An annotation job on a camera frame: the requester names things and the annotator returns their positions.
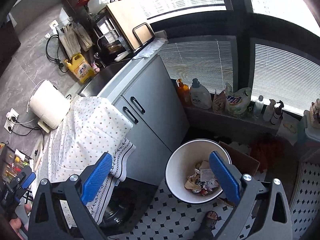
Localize white round trash bin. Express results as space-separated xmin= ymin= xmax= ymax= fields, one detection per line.
xmin=165 ymin=139 xmax=232 ymax=204

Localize grey kitchen cabinet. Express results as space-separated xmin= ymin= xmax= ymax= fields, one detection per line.
xmin=98 ymin=54 xmax=189 ymax=186

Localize person's left hand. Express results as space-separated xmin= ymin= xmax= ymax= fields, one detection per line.
xmin=9 ymin=204 xmax=31 ymax=239

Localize spice jar rack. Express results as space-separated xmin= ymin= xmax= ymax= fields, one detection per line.
xmin=1 ymin=142 xmax=31 ymax=183

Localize crumpled brown paper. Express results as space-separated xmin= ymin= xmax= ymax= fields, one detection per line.
xmin=184 ymin=174 xmax=201 ymax=193

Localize floral white tablecloth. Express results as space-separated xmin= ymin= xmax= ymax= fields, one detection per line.
xmin=31 ymin=95 xmax=136 ymax=224

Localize detergent refill pouch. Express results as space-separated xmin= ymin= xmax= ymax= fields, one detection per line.
xmin=225 ymin=83 xmax=252 ymax=118

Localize white detergent jug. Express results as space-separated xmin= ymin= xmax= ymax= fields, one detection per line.
xmin=189 ymin=78 xmax=212 ymax=109

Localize cream air fryer appliance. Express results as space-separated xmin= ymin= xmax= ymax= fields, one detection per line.
xmin=28 ymin=80 xmax=71 ymax=133

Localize orange bottle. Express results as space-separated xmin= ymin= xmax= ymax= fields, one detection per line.
xmin=177 ymin=79 xmax=192 ymax=106

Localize stainless steel sink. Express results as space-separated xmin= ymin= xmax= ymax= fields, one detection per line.
xmin=78 ymin=59 xmax=130 ymax=97

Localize small pink bottle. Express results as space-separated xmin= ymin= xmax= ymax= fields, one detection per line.
xmin=91 ymin=62 xmax=100 ymax=74

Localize yellow dish soap bottle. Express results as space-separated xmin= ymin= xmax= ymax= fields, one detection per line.
xmin=64 ymin=53 xmax=95 ymax=83

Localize black dish rack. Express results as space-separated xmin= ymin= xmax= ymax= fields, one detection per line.
xmin=92 ymin=9 xmax=132 ymax=60

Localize hanging paper bags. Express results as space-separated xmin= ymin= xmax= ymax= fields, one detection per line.
xmin=56 ymin=22 xmax=94 ymax=60

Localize wooden cutting board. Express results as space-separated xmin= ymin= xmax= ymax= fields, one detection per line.
xmin=106 ymin=0 xmax=155 ymax=51

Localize black power cable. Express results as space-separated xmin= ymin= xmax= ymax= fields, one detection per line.
xmin=9 ymin=119 xmax=46 ymax=145

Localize white wall power socket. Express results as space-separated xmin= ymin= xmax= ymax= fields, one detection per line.
xmin=4 ymin=108 xmax=19 ymax=133

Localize white charger cable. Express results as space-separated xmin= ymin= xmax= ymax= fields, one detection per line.
xmin=15 ymin=82 xmax=41 ymax=126

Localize black coiled wall cables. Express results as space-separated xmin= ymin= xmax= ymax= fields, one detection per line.
xmin=44 ymin=34 xmax=69 ymax=74

